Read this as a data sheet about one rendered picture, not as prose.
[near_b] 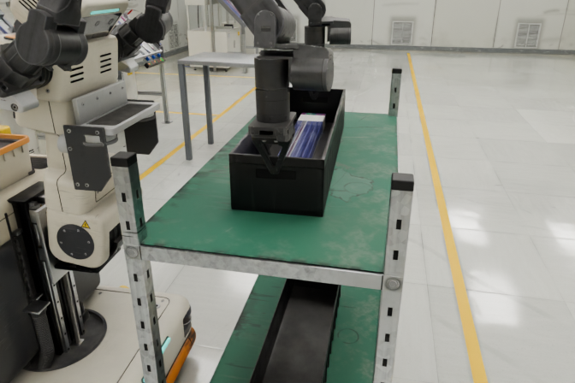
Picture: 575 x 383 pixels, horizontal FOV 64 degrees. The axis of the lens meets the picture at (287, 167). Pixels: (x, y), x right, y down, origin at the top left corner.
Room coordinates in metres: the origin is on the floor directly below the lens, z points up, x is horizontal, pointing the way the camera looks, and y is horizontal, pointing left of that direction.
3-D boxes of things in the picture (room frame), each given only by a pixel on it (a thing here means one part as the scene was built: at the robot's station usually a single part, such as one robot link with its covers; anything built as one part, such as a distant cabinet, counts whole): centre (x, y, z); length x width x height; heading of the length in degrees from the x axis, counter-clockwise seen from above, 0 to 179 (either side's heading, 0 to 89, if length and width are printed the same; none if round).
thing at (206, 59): (3.61, 0.42, 0.40); 0.70 x 0.45 x 0.80; 74
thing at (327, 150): (1.04, -0.03, 1.01); 0.57 x 0.17 x 0.11; 170
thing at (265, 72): (0.76, 0.02, 1.21); 0.07 x 0.06 x 0.07; 72
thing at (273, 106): (0.76, 0.02, 1.15); 0.10 x 0.07 x 0.07; 170
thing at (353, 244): (1.05, -0.04, 0.55); 0.91 x 0.46 x 1.10; 168
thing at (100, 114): (1.13, 0.45, 0.99); 0.28 x 0.16 x 0.22; 170
